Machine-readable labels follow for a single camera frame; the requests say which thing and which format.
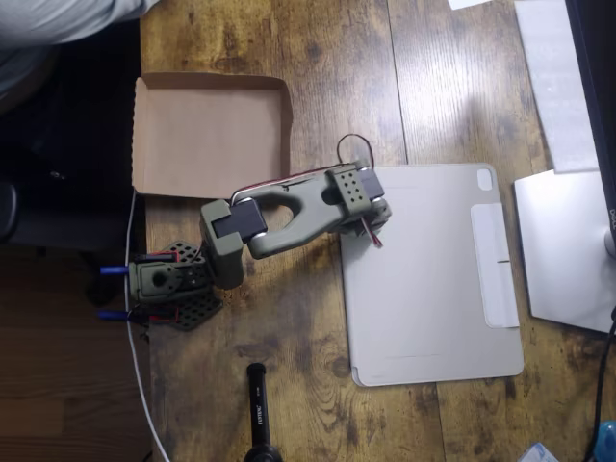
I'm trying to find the perforated dark base plate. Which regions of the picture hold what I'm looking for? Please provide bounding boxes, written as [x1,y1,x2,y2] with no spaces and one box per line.
[134,240,225,333]

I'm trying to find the brown cardboard tray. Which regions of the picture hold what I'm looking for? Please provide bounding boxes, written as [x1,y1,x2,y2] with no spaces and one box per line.
[130,71,295,201]

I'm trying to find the black Dell monitor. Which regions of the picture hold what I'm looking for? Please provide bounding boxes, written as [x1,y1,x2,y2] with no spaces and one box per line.
[565,0,616,232]

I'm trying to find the grey sleeve of person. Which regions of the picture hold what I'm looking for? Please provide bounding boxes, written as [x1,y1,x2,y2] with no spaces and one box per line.
[0,0,160,116]

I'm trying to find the blue handled table clamp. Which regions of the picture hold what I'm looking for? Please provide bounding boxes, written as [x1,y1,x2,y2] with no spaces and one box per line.
[97,309,179,325]
[99,253,174,277]

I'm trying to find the grey foam sheet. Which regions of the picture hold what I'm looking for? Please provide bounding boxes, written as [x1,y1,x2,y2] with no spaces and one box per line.
[513,0,601,174]

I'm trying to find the blue round object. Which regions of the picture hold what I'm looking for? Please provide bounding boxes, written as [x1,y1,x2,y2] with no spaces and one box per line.
[594,419,616,462]

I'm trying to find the black camera stand pole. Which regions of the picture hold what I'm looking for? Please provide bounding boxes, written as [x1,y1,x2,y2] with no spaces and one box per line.
[243,363,285,462]

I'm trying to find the silver monitor stand base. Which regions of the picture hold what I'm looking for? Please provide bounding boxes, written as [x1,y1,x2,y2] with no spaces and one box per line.
[513,168,616,334]

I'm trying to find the beige tablet case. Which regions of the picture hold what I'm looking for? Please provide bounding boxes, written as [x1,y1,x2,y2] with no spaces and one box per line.
[335,162,526,388]

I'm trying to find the white and blue packet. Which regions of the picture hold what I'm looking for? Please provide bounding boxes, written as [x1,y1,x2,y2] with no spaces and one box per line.
[519,442,562,462]

